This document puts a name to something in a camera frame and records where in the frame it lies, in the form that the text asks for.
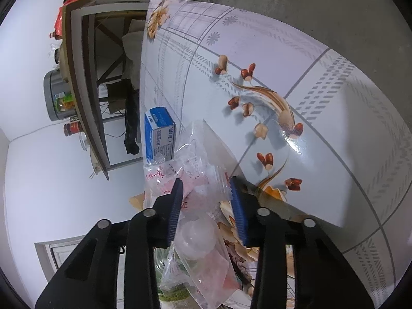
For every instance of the clear plastic bag pink print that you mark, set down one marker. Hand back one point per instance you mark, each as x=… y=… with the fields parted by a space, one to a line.
x=199 y=167

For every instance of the clear jar pickled vegetables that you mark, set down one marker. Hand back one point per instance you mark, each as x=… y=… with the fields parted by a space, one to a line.
x=64 y=103

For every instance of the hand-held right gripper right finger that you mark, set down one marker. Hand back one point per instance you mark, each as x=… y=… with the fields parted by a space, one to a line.
x=238 y=212

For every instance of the small cardboard box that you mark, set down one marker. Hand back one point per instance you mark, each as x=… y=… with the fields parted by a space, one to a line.
x=117 y=96

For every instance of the blue toothpaste box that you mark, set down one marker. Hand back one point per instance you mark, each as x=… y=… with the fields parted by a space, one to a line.
x=159 y=135

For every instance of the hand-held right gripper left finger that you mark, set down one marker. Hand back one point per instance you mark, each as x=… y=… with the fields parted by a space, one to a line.
x=175 y=209

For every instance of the black cloth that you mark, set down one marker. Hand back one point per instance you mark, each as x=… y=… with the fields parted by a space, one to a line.
x=132 y=128

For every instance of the floral printed tablecloth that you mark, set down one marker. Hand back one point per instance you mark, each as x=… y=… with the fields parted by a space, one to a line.
x=322 y=135

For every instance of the grey metal pot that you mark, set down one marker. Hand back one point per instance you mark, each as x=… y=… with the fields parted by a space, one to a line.
x=53 y=96

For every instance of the clear glass bowl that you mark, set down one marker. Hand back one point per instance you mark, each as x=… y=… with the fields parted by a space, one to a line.
x=84 y=141

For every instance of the white door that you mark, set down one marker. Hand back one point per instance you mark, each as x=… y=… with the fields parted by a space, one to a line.
x=54 y=254

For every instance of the green drink bottle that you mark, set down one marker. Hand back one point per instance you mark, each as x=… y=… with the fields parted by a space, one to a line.
x=175 y=296

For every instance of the red snack packet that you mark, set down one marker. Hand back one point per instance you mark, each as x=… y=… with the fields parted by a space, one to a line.
x=59 y=22

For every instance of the wooden side table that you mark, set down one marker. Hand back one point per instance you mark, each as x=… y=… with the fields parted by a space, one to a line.
x=87 y=103

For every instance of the red sauce jar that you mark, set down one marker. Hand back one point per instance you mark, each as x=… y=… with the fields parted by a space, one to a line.
x=71 y=129

